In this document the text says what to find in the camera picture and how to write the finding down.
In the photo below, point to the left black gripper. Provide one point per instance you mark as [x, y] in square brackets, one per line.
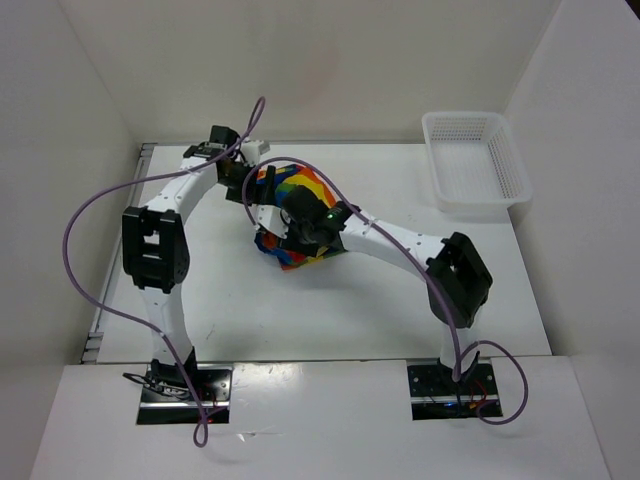
[268, 194]

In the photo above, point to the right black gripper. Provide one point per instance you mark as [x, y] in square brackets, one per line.
[296, 247]

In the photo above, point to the rainbow striped shorts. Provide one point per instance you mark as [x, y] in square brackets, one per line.
[286, 179]

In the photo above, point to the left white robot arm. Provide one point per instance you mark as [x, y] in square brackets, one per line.
[155, 251]

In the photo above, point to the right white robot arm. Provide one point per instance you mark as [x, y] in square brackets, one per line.
[457, 279]

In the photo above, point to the white plastic basket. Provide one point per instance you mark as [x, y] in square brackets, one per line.
[475, 165]

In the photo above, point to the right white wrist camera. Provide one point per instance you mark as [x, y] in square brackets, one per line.
[269, 219]

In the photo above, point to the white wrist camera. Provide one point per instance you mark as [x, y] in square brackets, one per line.
[252, 151]
[269, 219]

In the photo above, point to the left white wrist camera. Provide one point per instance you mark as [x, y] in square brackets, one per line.
[252, 151]

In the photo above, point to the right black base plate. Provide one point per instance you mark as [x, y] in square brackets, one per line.
[435, 396]

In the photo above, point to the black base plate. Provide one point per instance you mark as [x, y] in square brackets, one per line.
[161, 404]
[435, 396]

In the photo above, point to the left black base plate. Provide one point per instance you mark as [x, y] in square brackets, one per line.
[161, 404]

